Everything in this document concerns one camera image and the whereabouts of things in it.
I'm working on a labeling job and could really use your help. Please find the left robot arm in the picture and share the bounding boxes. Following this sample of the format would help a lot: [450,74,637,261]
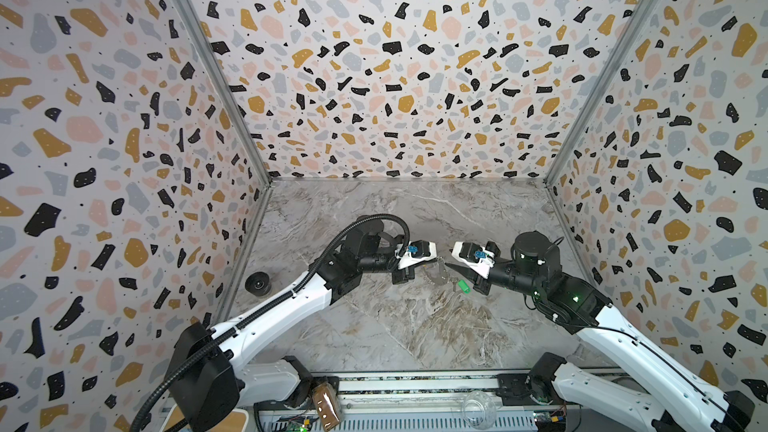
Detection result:
[159,214,437,431]

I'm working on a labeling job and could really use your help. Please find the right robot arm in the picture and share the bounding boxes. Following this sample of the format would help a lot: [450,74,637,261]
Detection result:
[449,231,755,431]

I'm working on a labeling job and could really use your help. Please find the black corrugated cable conduit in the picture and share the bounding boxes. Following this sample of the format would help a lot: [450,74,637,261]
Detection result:
[129,213,412,432]

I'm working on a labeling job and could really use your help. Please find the black round lens cap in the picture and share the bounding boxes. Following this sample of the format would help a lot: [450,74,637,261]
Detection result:
[244,271,271,297]

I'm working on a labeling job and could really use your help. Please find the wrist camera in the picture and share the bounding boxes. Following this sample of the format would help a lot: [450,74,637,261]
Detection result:
[447,242,497,279]
[398,240,438,270]

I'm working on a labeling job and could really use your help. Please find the clear glass jar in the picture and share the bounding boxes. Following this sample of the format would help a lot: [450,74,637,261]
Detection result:
[460,391,497,430]

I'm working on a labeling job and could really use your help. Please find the brown circuit box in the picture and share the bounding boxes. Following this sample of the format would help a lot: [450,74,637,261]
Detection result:
[312,382,342,432]

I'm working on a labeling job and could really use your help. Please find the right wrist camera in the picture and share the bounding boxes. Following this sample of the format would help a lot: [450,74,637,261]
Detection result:
[447,242,497,279]

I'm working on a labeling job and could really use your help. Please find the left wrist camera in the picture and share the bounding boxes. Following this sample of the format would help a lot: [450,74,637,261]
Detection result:
[398,240,438,270]

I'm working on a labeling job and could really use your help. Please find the metal key gauge with yellow handle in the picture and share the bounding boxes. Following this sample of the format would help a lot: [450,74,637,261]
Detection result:
[423,257,451,286]

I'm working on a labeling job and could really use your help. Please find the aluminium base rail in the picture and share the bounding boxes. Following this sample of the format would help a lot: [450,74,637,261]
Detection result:
[235,370,591,431]

